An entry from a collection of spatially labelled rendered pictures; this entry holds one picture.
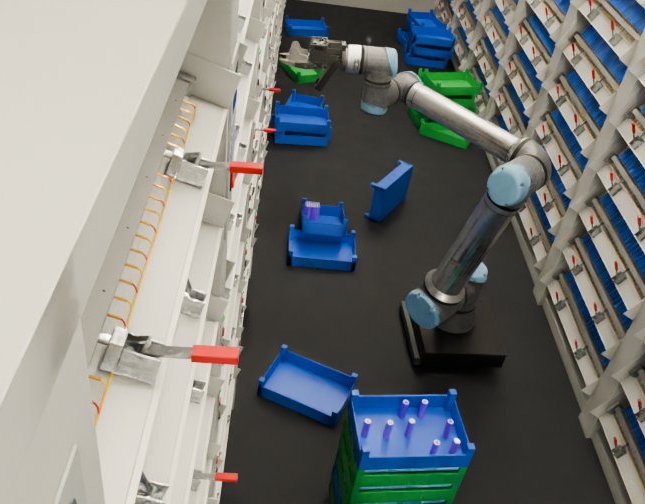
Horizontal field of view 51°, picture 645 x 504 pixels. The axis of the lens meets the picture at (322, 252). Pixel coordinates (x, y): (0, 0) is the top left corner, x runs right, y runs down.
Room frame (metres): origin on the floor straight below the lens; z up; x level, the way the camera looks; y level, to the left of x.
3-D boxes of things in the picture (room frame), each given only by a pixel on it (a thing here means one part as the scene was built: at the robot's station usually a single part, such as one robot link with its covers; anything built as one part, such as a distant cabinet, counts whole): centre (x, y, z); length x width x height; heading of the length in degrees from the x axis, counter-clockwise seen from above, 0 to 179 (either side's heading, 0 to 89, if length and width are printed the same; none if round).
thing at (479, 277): (1.98, -0.54, 0.32); 0.17 x 0.15 x 0.18; 140
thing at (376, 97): (2.14, -0.10, 0.94); 0.12 x 0.09 x 0.12; 140
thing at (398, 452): (1.18, -0.31, 0.44); 0.30 x 0.20 x 0.08; 102
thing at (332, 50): (2.11, 0.08, 1.06); 0.12 x 0.08 x 0.09; 96
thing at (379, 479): (1.18, -0.31, 0.36); 0.30 x 0.20 x 0.08; 102
